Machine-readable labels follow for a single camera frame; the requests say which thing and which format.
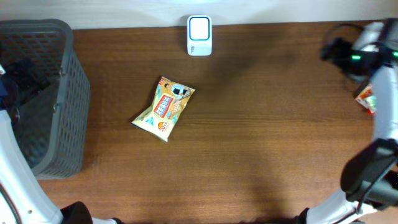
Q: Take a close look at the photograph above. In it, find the teal small carton box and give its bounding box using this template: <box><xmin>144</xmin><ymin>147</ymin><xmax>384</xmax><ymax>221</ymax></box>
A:
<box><xmin>366</xmin><ymin>95</ymin><xmax>377</xmax><ymax>114</ymax></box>

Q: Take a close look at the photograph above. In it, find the white barcode scanner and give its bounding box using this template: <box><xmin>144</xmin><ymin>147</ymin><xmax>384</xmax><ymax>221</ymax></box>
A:
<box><xmin>187</xmin><ymin>15</ymin><xmax>213</xmax><ymax>57</ymax></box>

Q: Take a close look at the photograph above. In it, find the orange small carton box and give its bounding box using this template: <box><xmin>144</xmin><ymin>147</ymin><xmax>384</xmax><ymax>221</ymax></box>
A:
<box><xmin>353</xmin><ymin>83</ymin><xmax>373</xmax><ymax>108</ymax></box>

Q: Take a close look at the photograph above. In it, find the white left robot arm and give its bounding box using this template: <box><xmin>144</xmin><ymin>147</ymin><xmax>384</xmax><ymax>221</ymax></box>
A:
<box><xmin>1</xmin><ymin>110</ymin><xmax>122</xmax><ymax>224</ymax></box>

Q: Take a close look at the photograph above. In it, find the grey plastic mesh basket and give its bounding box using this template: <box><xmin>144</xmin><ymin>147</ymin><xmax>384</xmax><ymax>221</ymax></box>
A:
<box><xmin>1</xmin><ymin>19</ymin><xmax>91</xmax><ymax>179</ymax></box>

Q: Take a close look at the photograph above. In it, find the yellow snack chip bag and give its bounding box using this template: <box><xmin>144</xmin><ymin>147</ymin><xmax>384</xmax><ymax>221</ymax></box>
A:
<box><xmin>131</xmin><ymin>77</ymin><xmax>195</xmax><ymax>142</ymax></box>

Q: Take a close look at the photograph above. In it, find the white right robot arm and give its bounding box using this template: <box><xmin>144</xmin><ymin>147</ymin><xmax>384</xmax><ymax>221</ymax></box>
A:
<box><xmin>293</xmin><ymin>18</ymin><xmax>397</xmax><ymax>224</ymax></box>

